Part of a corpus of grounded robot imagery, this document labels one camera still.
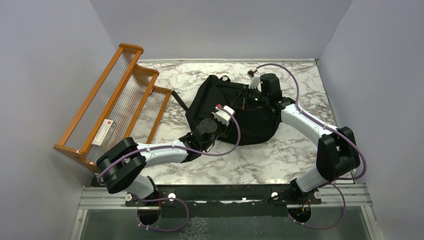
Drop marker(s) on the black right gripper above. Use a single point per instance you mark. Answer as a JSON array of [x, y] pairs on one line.
[[250, 91]]

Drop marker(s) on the black student backpack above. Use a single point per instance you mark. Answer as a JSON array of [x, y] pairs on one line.
[[258, 121]]

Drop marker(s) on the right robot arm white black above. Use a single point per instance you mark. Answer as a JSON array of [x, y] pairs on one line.
[[336, 154]]

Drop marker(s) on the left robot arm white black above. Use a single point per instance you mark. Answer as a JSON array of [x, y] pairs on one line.
[[120, 168]]

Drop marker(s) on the orange wooden rack shelf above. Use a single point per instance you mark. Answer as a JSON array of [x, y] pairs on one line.
[[125, 93]]

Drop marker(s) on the white red small box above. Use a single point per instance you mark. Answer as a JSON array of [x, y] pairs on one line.
[[104, 133]]

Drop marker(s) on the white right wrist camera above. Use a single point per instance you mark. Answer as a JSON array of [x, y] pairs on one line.
[[255, 82]]

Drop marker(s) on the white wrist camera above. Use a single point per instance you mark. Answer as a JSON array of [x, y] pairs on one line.
[[255, 82], [223, 114]]

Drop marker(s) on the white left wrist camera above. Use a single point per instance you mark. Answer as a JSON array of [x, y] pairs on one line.
[[223, 114]]

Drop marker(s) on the black metal base rail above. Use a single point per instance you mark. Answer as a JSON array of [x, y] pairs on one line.
[[225, 200]]

